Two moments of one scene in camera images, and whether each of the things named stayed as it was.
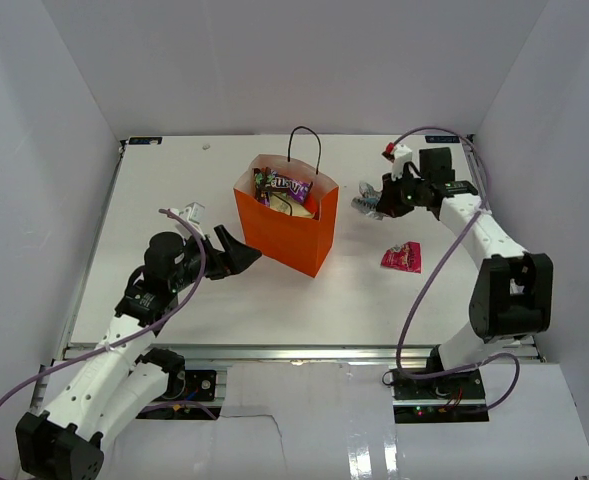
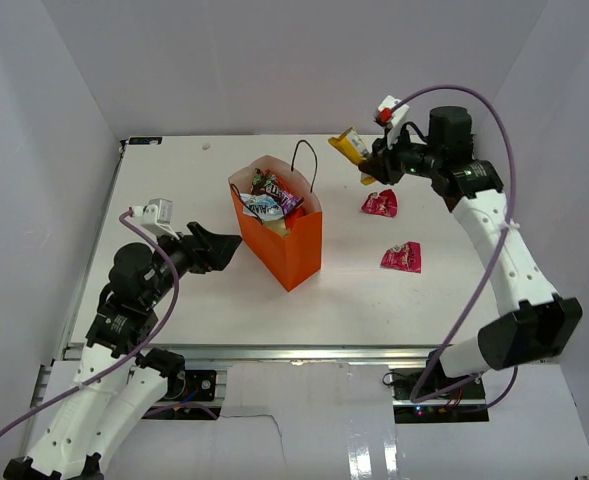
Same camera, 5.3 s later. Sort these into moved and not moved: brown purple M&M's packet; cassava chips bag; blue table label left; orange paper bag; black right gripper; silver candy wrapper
Moved: black right gripper; cassava chips bag; orange paper bag; silver candy wrapper
Not moved: brown purple M&M's packet; blue table label left
